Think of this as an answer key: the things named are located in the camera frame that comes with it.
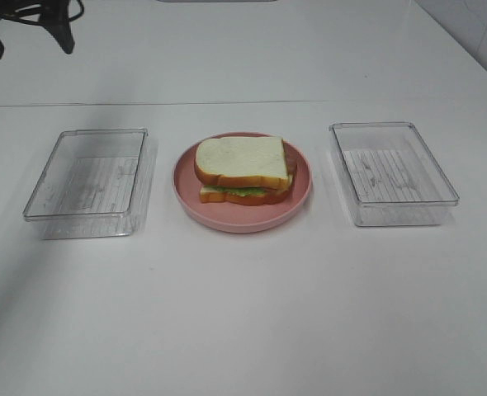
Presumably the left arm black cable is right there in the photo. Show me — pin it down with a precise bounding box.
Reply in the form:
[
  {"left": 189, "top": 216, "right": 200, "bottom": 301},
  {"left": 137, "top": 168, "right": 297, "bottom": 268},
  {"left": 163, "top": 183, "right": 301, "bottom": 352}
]
[{"left": 0, "top": 0, "right": 84, "bottom": 24}]

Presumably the left clear plastic tray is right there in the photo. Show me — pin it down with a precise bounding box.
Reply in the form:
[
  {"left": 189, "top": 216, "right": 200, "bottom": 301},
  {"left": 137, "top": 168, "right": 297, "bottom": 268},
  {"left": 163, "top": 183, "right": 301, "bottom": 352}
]
[{"left": 22, "top": 129, "right": 157, "bottom": 240}]

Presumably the green lettuce leaf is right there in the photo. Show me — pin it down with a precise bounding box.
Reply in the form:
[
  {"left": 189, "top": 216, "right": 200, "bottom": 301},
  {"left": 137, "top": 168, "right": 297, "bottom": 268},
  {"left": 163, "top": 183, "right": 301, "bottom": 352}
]
[{"left": 200, "top": 186, "right": 267, "bottom": 196}]

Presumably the bacon strip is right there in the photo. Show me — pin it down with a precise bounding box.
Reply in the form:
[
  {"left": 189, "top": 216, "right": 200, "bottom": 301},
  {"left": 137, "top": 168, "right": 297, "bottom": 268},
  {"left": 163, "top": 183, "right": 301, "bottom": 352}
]
[
  {"left": 285, "top": 153, "right": 297, "bottom": 175},
  {"left": 262, "top": 187, "right": 289, "bottom": 195}
]

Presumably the right clear plastic tray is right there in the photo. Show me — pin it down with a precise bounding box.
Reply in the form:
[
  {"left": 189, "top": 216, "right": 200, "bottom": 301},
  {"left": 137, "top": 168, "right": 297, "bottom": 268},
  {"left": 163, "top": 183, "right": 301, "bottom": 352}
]
[{"left": 329, "top": 121, "right": 460, "bottom": 228}]

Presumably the clear plastic tray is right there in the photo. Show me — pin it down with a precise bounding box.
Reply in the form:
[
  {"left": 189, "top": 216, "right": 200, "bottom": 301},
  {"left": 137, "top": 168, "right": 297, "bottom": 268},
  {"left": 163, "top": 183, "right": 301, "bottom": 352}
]
[
  {"left": 329, "top": 121, "right": 460, "bottom": 228},
  {"left": 22, "top": 129, "right": 157, "bottom": 240}
]

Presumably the bread slice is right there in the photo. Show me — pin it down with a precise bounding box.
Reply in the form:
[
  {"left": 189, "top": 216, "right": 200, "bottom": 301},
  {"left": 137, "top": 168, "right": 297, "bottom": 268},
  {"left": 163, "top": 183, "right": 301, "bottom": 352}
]
[
  {"left": 199, "top": 175, "right": 294, "bottom": 206},
  {"left": 194, "top": 136, "right": 291, "bottom": 191}
]

